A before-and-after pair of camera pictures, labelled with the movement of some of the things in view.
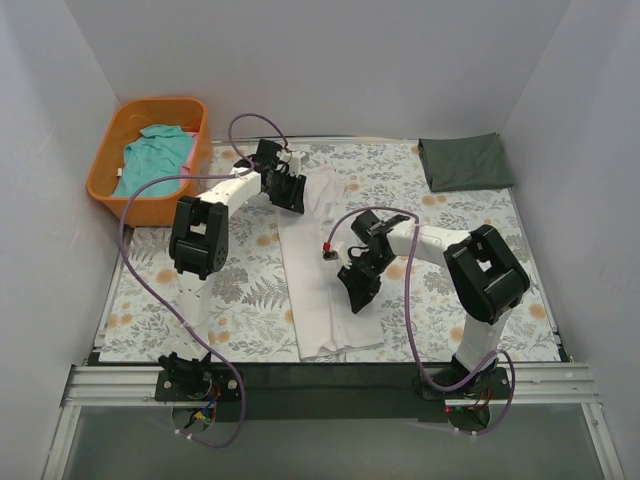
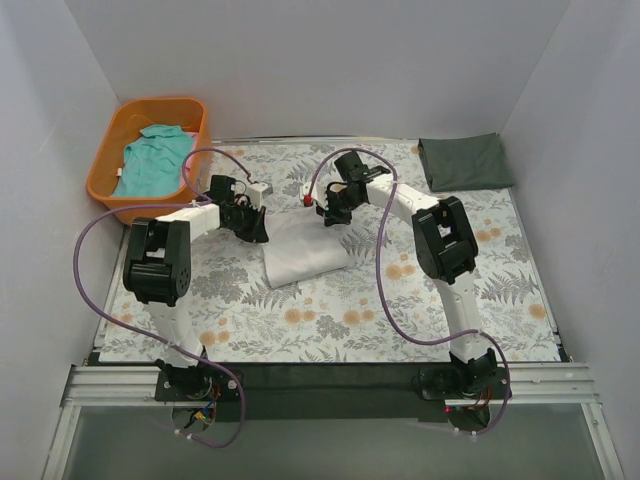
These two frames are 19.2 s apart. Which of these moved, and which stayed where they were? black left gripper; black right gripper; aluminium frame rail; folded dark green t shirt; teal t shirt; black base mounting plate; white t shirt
Moved: black left gripper; black right gripper; white t shirt
Stayed: teal t shirt; folded dark green t shirt; black base mounting plate; aluminium frame rail
